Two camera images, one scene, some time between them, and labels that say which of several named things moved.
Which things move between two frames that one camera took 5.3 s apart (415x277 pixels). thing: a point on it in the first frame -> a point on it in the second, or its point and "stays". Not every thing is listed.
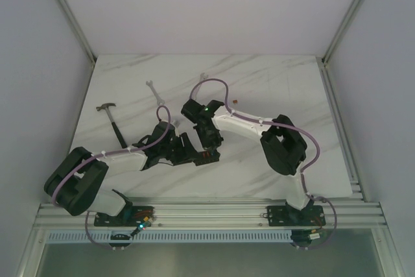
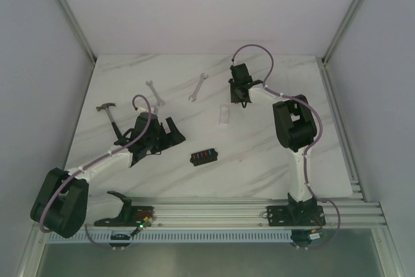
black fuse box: x=206 y=157 stays
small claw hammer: x=104 y=106 stays
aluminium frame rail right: x=350 y=13 stays
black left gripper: x=187 y=146 -> x=163 y=136
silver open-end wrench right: x=202 y=77 stays
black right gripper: x=214 y=143 -> x=234 y=99
